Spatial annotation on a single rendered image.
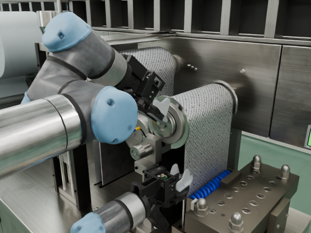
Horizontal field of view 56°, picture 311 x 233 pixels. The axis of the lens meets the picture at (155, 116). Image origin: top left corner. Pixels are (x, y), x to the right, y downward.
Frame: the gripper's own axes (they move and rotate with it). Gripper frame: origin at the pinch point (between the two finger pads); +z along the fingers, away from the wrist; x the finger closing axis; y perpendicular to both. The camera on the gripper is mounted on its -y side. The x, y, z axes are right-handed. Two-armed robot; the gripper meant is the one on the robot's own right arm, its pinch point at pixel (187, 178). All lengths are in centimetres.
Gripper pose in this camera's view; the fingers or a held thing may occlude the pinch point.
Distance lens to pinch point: 84.0
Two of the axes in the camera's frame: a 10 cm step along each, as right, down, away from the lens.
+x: -7.3, -2.4, 6.4
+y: 0.0, -9.4, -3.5
